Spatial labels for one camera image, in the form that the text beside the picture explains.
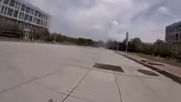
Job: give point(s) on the pale concrete slab plaza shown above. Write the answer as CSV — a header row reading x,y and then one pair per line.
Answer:
x,y
41,74

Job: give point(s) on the large dark ground grate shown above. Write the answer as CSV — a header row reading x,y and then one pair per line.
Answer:
x,y
108,67

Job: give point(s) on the grass strip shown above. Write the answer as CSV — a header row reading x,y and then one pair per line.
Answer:
x,y
177,62

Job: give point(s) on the lamp pole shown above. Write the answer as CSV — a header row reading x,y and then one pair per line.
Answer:
x,y
126,41

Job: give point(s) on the small dark ground grate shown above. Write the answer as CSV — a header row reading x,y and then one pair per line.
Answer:
x,y
147,72

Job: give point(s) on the row of trees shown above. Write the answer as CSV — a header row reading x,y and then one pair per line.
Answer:
x,y
73,39
139,46

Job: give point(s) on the white multi-storey building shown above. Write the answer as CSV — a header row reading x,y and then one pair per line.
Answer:
x,y
13,11

